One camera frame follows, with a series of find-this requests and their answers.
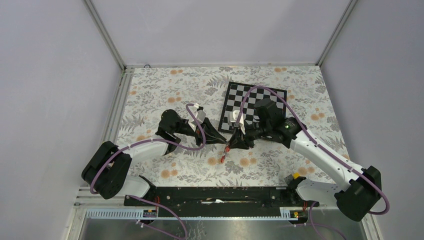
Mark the white slotted cable duct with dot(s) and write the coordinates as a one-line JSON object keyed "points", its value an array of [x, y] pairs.
{"points": [[272, 214]]}

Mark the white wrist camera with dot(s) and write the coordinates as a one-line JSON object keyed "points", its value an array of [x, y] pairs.
{"points": [[236, 117], [199, 117]]}

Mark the aluminium frame rail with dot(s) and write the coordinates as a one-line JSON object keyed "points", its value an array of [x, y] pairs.
{"points": [[122, 81]]}

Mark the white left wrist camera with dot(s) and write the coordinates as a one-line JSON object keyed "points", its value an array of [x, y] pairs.
{"points": [[199, 117]]}

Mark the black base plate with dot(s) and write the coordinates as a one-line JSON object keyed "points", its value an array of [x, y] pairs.
{"points": [[221, 198]]}

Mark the black white chessboard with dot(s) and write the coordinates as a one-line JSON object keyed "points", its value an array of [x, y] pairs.
{"points": [[233, 97]]}

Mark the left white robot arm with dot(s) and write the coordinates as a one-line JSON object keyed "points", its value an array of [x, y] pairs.
{"points": [[107, 173]]}

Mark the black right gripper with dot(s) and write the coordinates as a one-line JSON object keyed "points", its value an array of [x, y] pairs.
{"points": [[237, 143]]}

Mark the metal keyring holder red handle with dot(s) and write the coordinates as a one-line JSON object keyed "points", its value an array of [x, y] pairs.
{"points": [[225, 152]]}

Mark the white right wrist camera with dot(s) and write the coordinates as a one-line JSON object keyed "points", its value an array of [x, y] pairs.
{"points": [[236, 117]]}

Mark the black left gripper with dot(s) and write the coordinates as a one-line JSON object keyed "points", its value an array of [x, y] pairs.
{"points": [[212, 136]]}

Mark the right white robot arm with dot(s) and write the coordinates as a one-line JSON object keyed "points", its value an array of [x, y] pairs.
{"points": [[355, 191]]}

